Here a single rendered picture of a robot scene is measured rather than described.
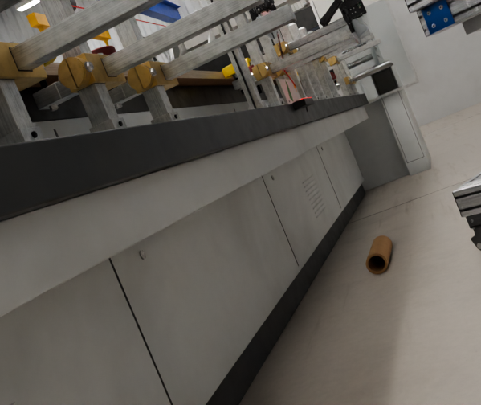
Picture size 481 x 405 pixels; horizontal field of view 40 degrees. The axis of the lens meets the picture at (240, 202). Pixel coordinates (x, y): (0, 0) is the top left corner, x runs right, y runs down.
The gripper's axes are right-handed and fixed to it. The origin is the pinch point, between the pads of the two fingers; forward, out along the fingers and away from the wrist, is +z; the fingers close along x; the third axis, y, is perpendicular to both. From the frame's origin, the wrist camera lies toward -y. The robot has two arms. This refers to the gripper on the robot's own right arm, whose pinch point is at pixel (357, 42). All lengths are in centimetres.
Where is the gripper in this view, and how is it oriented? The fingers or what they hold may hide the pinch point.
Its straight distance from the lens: 255.9
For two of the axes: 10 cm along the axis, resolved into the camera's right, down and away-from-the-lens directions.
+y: 8.7, -3.7, -3.2
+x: 2.7, -1.7, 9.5
